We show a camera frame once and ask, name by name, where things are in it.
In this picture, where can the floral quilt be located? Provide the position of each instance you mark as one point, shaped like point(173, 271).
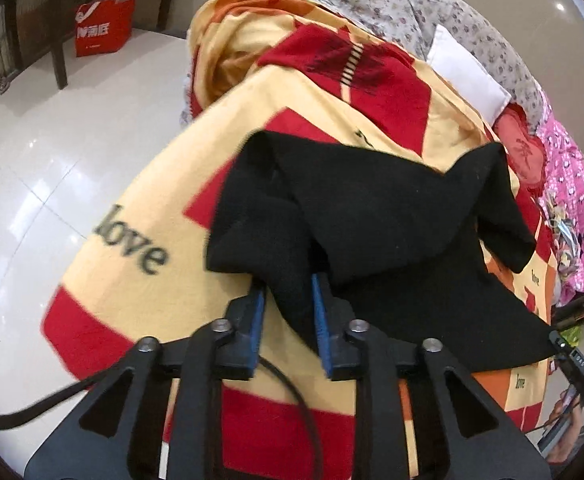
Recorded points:
point(471, 35)

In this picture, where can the pink printed blanket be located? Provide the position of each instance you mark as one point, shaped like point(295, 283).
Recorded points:
point(576, 185)

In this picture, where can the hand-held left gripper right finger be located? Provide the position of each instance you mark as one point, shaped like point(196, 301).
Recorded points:
point(320, 322)

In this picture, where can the red shopping bag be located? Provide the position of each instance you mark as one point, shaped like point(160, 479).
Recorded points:
point(104, 22)

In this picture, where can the brown patterned cloth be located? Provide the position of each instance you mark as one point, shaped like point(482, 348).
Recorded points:
point(581, 307)

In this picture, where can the colourful printed cloth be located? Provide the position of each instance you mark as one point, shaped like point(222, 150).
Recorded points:
point(566, 240)

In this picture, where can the dark wooden table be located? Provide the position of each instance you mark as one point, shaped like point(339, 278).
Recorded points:
point(59, 65)

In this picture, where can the red yellow printed blanket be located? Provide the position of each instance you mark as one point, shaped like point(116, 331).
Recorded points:
point(147, 200)

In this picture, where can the black pants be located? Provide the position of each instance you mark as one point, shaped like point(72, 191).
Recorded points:
point(371, 210)

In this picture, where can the red heart cushion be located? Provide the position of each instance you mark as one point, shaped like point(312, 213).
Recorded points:
point(519, 150)

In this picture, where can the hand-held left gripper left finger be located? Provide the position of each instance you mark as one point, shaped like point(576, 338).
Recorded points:
point(258, 312)

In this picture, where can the white pillow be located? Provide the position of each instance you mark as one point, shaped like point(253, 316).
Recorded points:
point(466, 75)

